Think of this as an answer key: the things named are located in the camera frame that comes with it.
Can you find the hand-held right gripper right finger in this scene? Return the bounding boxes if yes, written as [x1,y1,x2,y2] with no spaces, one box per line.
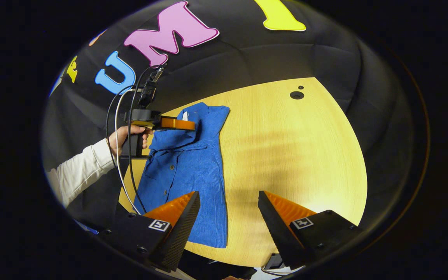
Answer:
[257,190,363,271]

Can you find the white cable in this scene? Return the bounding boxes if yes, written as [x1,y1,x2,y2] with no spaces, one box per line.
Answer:
[114,88,142,215]

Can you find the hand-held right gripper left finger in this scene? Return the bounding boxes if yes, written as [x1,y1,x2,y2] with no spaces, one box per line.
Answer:
[99,191,201,273]

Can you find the black backdrop cloth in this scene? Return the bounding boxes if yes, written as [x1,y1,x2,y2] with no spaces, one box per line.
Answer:
[41,0,415,234]

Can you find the blue shirt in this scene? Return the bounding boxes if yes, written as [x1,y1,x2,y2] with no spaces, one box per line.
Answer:
[133,102,231,249]

